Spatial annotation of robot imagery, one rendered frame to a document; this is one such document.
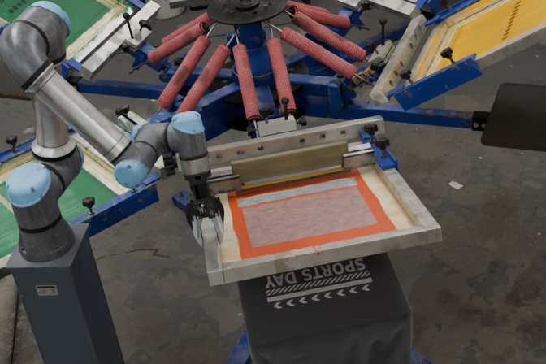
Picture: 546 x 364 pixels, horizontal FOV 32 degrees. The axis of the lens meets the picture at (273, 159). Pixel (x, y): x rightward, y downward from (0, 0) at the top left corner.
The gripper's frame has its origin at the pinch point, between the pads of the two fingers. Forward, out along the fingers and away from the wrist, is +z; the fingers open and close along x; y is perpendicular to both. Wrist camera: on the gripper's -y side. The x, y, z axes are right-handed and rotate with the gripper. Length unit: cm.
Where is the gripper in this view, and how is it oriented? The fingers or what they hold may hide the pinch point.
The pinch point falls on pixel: (210, 239)
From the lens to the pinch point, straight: 256.4
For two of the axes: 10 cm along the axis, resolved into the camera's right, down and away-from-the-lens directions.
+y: 1.2, 2.9, -9.5
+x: 9.8, -1.9, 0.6
